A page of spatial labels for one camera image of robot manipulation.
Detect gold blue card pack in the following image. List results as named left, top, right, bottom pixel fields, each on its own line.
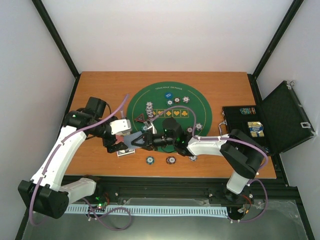
left=247, top=121, right=265, bottom=138

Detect purple white chip stack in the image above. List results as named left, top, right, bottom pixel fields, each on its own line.
left=189, top=155, right=198, bottom=162

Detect blue club special card box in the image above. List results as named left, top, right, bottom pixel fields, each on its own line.
left=116, top=149, right=136, bottom=158

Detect blue small blind button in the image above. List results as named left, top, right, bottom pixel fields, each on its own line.
left=164, top=92, right=173, bottom=99

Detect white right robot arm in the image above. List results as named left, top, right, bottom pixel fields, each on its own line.
left=124, top=117, right=268, bottom=203

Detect black frame post right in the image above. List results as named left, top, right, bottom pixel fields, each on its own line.
left=252, top=0, right=305, bottom=78

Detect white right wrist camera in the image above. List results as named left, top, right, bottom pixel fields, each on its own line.
left=144, top=119, right=157, bottom=134

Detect black frame post left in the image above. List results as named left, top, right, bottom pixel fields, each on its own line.
left=31, top=0, right=81, bottom=78

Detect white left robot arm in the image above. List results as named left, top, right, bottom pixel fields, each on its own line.
left=18, top=97, right=132, bottom=222

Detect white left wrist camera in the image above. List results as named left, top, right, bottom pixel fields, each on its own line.
left=109, top=119, right=132, bottom=135

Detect green round poker mat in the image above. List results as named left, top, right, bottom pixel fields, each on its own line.
left=126, top=81, right=213, bottom=154

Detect spread row of chips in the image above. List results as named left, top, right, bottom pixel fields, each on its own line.
left=145, top=101, right=156, bottom=119

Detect light blue cable duct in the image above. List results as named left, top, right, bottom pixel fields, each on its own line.
left=65, top=204, right=228, bottom=218

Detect black front frame rail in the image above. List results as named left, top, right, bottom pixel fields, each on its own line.
left=63, top=175, right=300, bottom=201

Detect green blue chip stack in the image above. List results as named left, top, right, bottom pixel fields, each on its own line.
left=146, top=156, right=155, bottom=165

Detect blue backed card deck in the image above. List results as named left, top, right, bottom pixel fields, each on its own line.
left=123, top=131, right=142, bottom=149

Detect orange black chip stack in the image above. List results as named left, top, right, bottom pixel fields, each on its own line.
left=166, top=156, right=176, bottom=165

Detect black frame post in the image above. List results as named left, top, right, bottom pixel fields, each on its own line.
left=252, top=0, right=305, bottom=78
left=31, top=0, right=81, bottom=78

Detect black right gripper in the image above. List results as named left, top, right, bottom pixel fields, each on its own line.
left=131, top=130, right=176, bottom=151

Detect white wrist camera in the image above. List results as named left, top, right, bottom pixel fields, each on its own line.
left=109, top=119, right=132, bottom=135
left=144, top=119, right=157, bottom=134

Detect triangular all in button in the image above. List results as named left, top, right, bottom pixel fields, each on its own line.
left=134, top=113, right=146, bottom=124

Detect multicolour chips in case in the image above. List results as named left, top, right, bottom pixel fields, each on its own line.
left=239, top=107, right=257, bottom=115

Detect black chip carrying case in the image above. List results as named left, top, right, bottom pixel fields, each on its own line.
left=222, top=80, right=317, bottom=156

